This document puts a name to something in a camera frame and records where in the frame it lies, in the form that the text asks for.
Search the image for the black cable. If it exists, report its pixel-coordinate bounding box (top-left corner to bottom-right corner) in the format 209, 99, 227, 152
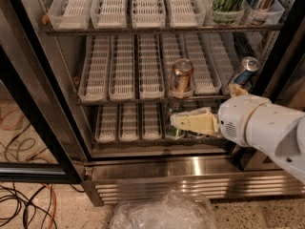
0, 121, 85, 229

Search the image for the green can front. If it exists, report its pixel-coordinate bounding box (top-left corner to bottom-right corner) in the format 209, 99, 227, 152
167, 126, 184, 137

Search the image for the open glass fridge door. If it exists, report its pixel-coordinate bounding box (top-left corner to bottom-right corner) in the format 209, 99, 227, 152
0, 0, 90, 183

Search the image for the orange cable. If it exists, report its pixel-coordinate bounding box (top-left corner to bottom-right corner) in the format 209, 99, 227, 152
0, 107, 58, 229

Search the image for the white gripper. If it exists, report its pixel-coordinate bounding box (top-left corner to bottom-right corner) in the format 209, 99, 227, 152
170, 83, 270, 147

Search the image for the stainless steel fridge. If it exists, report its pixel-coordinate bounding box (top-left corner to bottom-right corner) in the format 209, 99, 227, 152
11, 0, 305, 206

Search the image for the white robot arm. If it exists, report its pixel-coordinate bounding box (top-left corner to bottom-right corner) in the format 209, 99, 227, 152
170, 83, 305, 182

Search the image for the green can behind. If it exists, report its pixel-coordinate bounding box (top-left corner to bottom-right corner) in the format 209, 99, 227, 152
167, 102, 183, 115

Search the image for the copper coloured can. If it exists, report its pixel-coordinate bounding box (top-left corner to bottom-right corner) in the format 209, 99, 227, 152
170, 58, 194, 93

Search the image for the blue silver can middle shelf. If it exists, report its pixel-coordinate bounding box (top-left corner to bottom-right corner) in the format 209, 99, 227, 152
233, 56, 259, 86

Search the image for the clear plastic bag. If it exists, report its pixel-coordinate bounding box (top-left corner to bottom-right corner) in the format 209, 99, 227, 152
110, 190, 217, 229

